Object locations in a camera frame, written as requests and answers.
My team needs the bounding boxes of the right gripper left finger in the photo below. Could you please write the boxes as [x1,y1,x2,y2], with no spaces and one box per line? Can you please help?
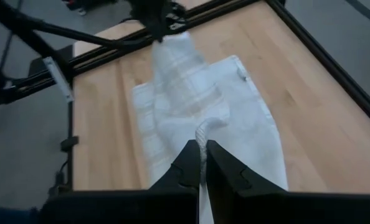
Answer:
[41,139,201,224]

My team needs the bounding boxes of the white plaid towel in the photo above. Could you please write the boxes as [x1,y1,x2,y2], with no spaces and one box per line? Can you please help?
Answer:
[131,30,289,224]

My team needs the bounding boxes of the white strip on frame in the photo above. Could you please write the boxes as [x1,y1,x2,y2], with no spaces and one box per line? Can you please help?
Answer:
[42,55,76,103]

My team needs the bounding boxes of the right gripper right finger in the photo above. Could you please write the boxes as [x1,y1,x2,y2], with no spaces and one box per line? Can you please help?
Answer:
[205,140,370,224]

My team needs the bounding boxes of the black aluminium table frame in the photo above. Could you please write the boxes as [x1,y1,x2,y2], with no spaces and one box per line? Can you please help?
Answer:
[0,0,370,200]

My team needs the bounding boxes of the black table edge bracket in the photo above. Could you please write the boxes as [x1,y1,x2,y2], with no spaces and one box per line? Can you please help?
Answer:
[60,136,80,153]

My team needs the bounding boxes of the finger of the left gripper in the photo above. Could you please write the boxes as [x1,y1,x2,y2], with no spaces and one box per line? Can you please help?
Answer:
[166,18,187,34]
[150,29,166,44]

